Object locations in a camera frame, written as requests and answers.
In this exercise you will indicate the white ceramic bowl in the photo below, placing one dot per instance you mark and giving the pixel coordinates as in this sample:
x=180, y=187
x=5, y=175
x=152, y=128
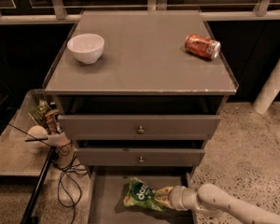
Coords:
x=86, y=48

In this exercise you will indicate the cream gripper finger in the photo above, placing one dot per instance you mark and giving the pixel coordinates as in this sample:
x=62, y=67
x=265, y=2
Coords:
x=163, y=201
x=164, y=191

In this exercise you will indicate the orange soda can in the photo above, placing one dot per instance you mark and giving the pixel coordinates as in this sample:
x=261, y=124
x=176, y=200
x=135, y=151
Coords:
x=202, y=46

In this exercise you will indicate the brown snack packet in bin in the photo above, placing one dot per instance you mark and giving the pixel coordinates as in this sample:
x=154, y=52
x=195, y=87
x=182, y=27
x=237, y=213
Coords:
x=51, y=118

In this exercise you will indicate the grey middle drawer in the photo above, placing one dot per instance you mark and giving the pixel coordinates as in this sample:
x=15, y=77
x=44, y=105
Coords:
x=139, y=156

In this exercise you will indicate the clear plastic bin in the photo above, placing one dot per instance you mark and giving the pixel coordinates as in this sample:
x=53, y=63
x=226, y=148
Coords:
x=15, y=155

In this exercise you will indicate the metal window railing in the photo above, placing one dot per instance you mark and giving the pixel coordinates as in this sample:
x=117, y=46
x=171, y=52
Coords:
x=69, y=11

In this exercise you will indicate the green snack packet in bin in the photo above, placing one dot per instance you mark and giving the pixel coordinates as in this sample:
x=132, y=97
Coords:
x=39, y=112

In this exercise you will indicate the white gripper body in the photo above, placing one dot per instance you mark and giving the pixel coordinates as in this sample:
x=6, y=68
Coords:
x=176, y=197

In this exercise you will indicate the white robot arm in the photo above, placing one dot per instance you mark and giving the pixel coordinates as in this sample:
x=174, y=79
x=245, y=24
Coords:
x=212, y=201

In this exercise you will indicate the grey drawer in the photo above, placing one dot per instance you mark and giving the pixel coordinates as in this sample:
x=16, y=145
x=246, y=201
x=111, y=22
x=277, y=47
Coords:
x=111, y=186
x=139, y=127
x=139, y=156

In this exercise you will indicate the grey drawer cabinet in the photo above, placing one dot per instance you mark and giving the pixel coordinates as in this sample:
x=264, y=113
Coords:
x=144, y=70

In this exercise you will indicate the grey top drawer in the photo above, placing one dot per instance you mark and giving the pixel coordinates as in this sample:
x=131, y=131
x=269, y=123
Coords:
x=139, y=127

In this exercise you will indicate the white round ball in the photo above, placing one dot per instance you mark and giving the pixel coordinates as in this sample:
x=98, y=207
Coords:
x=37, y=133

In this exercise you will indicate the green rice chip bag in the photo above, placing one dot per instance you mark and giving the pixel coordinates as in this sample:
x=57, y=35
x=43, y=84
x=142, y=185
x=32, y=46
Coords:
x=142, y=195

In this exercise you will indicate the grey bottom drawer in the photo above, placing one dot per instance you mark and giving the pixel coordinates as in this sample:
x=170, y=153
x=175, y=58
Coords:
x=111, y=186

